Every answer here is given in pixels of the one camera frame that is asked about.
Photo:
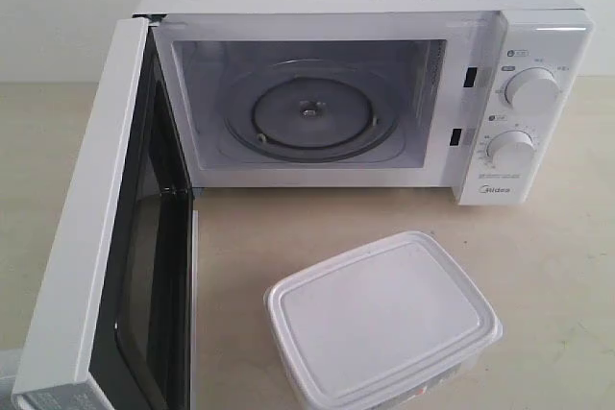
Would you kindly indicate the white lidded plastic container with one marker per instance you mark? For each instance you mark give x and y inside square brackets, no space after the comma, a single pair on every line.
[379,325]

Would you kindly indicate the white microwave door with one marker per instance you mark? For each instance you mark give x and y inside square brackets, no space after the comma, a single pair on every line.
[113,325]

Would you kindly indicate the white microwave oven body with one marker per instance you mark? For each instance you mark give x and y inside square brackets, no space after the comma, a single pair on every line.
[450,61]

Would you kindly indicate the glass turntable plate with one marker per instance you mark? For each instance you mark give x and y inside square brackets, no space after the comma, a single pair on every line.
[311,111]

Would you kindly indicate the lower white timer knob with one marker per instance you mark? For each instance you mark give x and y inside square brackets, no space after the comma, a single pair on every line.
[511,150]

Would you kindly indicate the upper white power knob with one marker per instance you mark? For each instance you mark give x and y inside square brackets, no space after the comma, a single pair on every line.
[533,90]

